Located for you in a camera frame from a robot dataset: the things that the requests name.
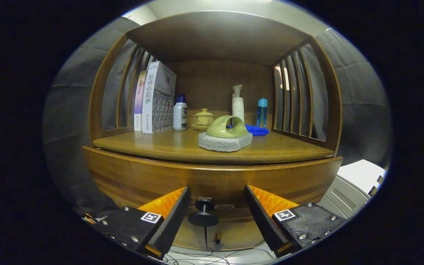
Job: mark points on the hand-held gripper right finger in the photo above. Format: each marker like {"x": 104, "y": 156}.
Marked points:
{"x": 261, "y": 221}

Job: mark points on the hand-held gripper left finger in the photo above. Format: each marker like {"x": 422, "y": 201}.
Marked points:
{"x": 169, "y": 221}

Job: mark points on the brown wooden drawer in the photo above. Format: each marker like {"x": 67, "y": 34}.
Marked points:
{"x": 160, "y": 180}

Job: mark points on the wooden cabinet door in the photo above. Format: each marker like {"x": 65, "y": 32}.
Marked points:
{"x": 241, "y": 235}
{"x": 191, "y": 237}

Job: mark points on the wooden countertop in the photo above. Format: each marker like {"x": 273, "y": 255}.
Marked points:
{"x": 160, "y": 145}

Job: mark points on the brown wooden cabinet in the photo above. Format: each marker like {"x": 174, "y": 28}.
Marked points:
{"x": 215, "y": 36}

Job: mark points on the blue folded cloth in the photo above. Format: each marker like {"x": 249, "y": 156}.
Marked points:
{"x": 258, "y": 130}

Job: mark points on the white bottle blue cap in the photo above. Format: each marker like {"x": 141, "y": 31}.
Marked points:
{"x": 180, "y": 117}

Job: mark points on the blue transparent bottle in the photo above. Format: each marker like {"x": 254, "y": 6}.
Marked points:
{"x": 262, "y": 114}

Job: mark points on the white grey appliance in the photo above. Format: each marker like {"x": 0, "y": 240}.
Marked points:
{"x": 359, "y": 176}

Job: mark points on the tan lidded teacup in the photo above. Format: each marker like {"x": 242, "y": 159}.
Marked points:
{"x": 202, "y": 118}

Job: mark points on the white pump bottle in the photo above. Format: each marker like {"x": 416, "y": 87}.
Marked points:
{"x": 238, "y": 106}

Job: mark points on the purple book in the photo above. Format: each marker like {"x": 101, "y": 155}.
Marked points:
{"x": 139, "y": 106}

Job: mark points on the white patterned book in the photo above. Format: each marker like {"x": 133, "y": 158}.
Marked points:
{"x": 158, "y": 103}

